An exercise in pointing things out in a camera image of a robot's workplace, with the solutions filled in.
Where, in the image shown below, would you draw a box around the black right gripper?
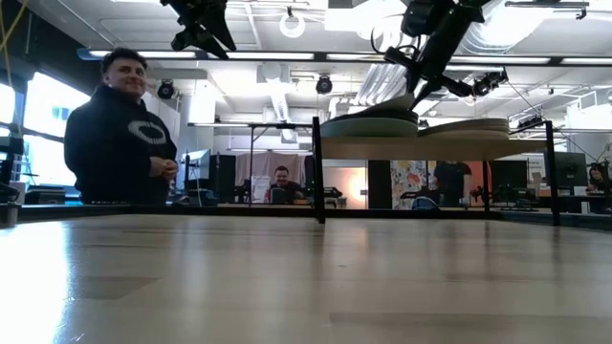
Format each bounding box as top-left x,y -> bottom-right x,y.
383,0 -> 485,111

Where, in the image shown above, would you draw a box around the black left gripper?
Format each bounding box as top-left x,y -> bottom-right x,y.
160,0 -> 238,61

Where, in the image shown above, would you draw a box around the wooden shelf with black legs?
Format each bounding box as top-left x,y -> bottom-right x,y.
310,116 -> 560,226

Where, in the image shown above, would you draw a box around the black crossbar with light strips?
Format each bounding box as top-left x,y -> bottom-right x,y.
76,47 -> 612,68

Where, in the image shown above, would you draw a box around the colourful flower poster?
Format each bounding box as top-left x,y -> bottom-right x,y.
390,160 -> 428,210

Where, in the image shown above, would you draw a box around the standing person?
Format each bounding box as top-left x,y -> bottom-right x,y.
431,161 -> 473,208

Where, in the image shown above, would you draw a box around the grey computer monitor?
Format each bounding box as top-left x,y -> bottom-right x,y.
180,148 -> 212,182

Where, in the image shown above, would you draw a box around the beige curtain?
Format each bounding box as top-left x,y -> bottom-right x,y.
235,151 -> 307,191

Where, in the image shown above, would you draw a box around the black cabinet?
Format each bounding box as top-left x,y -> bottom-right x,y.
209,154 -> 237,202

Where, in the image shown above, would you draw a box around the seated person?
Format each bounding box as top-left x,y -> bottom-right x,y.
269,164 -> 306,203

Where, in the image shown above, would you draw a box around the black computer monitor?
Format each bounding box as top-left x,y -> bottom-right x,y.
553,151 -> 590,188

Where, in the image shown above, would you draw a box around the large window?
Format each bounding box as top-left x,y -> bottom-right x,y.
0,71 -> 110,200

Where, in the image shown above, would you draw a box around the black equipment stand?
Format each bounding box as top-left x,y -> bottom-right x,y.
0,136 -> 24,204

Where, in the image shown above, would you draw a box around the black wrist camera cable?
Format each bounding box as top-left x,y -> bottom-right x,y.
370,12 -> 407,54

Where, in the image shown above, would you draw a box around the black rig-mounted camera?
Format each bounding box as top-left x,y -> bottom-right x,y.
470,70 -> 510,99

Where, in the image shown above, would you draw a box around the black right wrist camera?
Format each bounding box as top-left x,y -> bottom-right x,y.
400,0 -> 435,38

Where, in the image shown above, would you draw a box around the silver ventilation duct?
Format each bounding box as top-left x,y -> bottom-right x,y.
423,0 -> 541,99

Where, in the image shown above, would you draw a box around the black metal workstation frame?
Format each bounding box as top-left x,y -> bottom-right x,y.
187,121 -> 315,207

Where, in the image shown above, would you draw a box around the white ring ceiling fixture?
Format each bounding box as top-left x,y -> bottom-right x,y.
278,12 -> 307,40

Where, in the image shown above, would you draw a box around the black wall panel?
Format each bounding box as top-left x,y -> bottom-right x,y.
366,160 -> 393,209

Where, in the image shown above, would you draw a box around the black clamp-mounted camera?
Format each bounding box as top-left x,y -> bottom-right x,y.
515,114 -> 546,130

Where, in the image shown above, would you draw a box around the black aluminium table frame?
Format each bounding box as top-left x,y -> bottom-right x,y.
0,203 -> 612,234

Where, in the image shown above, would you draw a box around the yellow cable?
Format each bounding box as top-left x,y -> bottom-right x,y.
0,0 -> 29,90

